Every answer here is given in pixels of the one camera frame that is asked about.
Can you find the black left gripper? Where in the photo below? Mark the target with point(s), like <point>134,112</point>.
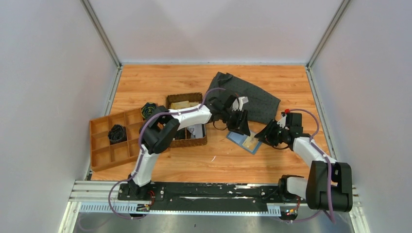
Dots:
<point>242,124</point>

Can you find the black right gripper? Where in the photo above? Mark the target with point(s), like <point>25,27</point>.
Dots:
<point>266,135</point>

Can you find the teal leather card holder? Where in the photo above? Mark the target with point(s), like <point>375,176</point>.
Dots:
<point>238,139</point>

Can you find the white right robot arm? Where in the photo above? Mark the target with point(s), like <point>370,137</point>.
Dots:
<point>329,184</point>

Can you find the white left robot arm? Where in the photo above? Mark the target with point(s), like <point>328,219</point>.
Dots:
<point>160,128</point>

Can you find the dark grey dotted cloth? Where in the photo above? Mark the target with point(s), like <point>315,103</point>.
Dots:
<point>261,106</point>

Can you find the woven wicker basket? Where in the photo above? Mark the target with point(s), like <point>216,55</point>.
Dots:
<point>191,97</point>

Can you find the black rolled tie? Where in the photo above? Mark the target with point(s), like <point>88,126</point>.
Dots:
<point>117,134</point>

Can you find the wooden compartment tray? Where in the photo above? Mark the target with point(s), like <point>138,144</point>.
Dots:
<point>103,155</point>

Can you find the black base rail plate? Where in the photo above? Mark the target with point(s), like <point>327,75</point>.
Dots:
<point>209,197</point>

